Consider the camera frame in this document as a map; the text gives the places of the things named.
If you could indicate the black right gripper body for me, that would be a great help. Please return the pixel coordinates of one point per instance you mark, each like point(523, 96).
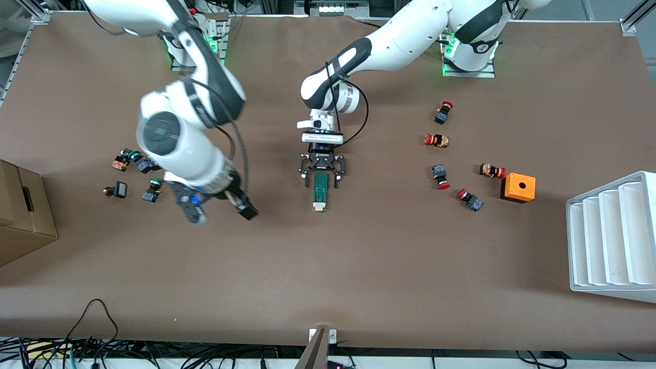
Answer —
point(234, 190)

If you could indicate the white light device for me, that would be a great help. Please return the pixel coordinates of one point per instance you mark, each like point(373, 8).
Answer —
point(333, 8)

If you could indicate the brown cardboard box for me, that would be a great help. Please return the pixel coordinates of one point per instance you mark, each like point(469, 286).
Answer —
point(25, 225)

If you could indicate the aluminium frame profile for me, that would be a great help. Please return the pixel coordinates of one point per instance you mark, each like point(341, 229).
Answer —
point(628, 25)
point(20, 56)

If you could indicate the black square push button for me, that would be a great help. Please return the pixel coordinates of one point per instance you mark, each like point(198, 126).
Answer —
point(121, 189)

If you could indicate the white stepped tray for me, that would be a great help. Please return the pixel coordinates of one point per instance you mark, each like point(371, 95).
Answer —
point(610, 241)

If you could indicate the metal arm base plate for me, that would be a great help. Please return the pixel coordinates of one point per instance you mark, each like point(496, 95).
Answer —
point(469, 73)
point(221, 46)

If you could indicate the red button with orange block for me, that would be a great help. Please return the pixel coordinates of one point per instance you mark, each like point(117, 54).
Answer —
point(489, 170)
point(438, 140)

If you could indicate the grey camera post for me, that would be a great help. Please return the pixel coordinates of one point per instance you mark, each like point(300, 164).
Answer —
point(315, 353)

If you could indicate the brown table mat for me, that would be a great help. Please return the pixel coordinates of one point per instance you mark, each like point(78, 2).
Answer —
point(328, 266)

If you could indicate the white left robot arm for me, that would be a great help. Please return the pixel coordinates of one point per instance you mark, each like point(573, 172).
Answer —
point(410, 36)

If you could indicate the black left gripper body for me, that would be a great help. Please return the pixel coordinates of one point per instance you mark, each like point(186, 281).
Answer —
point(322, 160)

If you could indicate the orange box with round hole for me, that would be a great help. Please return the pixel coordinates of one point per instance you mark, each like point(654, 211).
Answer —
point(520, 188)

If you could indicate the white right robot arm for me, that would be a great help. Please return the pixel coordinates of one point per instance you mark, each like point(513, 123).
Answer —
point(174, 138)

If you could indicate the red button with blue block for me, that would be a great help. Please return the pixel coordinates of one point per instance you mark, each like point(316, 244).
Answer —
point(442, 115)
point(439, 171)
point(474, 202)

